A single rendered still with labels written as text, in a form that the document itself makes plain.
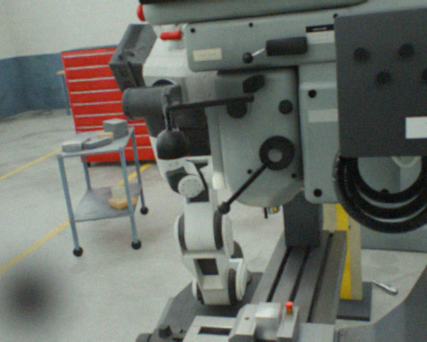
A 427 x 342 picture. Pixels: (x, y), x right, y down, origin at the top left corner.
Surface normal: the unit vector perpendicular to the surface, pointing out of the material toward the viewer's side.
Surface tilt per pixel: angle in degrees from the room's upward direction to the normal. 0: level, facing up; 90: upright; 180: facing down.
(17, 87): 90
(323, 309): 0
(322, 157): 90
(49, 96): 90
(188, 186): 103
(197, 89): 113
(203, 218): 60
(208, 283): 36
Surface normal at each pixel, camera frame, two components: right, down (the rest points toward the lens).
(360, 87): -0.29, 0.30
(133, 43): -0.18, -0.62
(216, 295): -0.11, 0.63
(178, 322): -0.11, -0.95
